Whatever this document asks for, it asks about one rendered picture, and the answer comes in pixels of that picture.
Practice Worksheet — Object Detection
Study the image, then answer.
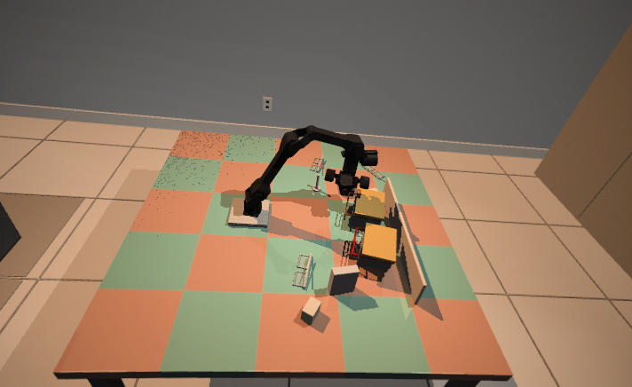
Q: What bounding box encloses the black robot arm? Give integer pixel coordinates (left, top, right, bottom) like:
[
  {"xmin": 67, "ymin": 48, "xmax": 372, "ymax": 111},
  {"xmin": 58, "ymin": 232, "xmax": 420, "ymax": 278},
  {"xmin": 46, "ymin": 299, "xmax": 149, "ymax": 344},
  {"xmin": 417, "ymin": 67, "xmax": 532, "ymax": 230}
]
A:
[{"xmin": 243, "ymin": 125, "xmax": 378, "ymax": 217}]

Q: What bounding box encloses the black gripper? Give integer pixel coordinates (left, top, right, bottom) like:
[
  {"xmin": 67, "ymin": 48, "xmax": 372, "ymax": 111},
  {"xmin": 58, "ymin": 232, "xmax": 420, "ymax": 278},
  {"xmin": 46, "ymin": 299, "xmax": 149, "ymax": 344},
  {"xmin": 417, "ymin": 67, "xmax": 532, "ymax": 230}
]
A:
[{"xmin": 324, "ymin": 166, "xmax": 370, "ymax": 195}]

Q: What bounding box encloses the grey flat rectangular panel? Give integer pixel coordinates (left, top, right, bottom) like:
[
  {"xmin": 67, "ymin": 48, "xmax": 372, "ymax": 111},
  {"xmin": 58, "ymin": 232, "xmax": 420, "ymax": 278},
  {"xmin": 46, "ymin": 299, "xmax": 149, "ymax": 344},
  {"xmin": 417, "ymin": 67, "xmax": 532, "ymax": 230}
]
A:
[{"xmin": 383, "ymin": 178, "xmax": 427, "ymax": 304}]

